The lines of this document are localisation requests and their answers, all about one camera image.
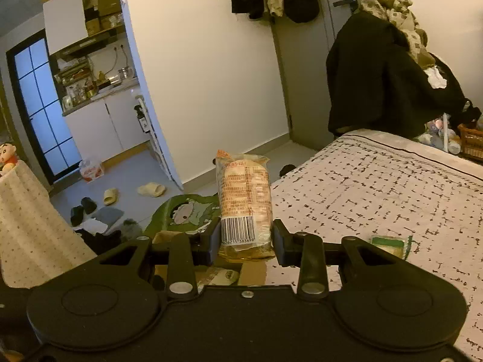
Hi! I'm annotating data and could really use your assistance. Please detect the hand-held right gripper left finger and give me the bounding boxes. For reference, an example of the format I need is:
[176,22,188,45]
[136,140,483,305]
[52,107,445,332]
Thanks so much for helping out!
[95,220,222,302]

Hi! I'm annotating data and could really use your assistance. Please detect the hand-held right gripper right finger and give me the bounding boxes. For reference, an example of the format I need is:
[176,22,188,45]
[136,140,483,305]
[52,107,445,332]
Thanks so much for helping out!
[272,219,401,303]

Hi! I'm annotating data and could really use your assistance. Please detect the brown cardboard box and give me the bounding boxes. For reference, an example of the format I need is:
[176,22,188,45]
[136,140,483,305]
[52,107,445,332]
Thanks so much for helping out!
[151,230,273,288]

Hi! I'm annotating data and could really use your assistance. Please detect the orange biscuit packet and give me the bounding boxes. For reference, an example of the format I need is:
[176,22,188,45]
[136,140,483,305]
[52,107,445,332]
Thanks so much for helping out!
[214,150,277,262]

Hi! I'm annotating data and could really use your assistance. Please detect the green cartoon mat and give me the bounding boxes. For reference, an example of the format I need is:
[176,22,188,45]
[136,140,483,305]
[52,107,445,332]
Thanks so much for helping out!
[142,193,222,241]

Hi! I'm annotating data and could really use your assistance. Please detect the cream dotted cloth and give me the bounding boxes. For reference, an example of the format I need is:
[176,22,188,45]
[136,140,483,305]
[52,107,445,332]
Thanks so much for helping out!
[0,159,97,288]

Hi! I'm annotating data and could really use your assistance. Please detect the pile of grey clothes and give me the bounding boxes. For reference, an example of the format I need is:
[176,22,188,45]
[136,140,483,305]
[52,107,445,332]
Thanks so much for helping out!
[75,207,145,255]

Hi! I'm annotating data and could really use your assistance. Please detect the green and white snack packet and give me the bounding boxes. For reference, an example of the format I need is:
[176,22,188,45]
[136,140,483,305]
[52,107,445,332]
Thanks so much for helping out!
[369,235,414,262]

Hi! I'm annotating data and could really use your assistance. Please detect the black shoes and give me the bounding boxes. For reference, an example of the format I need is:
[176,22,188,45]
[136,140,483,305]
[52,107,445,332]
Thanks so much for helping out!
[69,197,98,226]

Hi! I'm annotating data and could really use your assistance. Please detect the red and white plastic bag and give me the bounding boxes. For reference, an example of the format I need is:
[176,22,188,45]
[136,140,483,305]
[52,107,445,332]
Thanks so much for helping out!
[78,158,105,184]

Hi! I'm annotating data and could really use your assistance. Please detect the cartoon figure doll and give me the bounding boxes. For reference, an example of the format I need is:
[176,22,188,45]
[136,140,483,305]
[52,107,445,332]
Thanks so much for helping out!
[0,142,22,176]

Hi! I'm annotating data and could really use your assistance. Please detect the white kitchen cabinet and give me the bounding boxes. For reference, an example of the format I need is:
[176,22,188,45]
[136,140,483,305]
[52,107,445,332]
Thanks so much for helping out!
[62,90,152,167]

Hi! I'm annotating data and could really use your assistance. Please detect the grey door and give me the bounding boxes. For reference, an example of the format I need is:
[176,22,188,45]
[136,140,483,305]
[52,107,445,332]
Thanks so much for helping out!
[271,0,367,148]

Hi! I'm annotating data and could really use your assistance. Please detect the black coat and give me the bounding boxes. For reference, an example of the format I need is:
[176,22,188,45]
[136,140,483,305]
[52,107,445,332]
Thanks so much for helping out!
[326,11,482,139]

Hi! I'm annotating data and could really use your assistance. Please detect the pile of plush toys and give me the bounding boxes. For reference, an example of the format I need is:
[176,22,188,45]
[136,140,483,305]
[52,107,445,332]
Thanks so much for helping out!
[422,113,463,155]

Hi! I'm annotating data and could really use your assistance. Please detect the black framed glass door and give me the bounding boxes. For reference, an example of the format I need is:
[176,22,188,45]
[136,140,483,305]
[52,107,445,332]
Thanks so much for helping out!
[5,29,82,186]

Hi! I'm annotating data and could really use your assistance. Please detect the kitchen shelf with jars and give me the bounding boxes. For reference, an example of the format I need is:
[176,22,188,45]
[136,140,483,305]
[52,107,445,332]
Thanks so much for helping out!
[48,0,139,113]

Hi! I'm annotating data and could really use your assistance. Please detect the orange plastic basket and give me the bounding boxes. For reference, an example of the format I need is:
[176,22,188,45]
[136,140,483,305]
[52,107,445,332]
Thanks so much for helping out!
[457,122,483,160]

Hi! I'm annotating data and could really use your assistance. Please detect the beige patterned garment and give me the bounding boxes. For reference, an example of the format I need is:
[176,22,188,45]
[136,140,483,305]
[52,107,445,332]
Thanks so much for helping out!
[358,0,430,65]

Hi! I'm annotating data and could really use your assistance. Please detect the white wall cabinet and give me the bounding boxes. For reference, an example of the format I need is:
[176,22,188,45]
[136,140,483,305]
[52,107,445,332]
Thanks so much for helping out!
[42,0,90,56]

